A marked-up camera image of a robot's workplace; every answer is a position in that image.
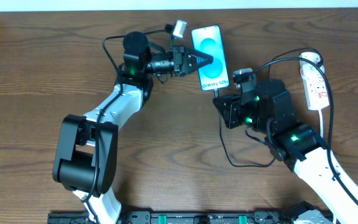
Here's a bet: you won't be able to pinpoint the white USB charger adapter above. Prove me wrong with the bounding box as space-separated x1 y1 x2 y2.
300 52 325 72

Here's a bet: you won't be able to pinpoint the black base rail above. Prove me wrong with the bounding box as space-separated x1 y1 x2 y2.
46 211 317 224

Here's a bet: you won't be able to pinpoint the blue Galaxy smartphone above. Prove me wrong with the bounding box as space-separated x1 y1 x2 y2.
191 25 229 91

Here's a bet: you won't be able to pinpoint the white power strip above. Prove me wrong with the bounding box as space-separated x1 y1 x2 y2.
300 63 329 111

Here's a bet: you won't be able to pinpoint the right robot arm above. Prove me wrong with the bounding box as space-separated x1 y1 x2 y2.
213 80 358 223

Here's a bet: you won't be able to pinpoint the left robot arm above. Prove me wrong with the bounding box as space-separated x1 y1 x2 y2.
52 32 213 223

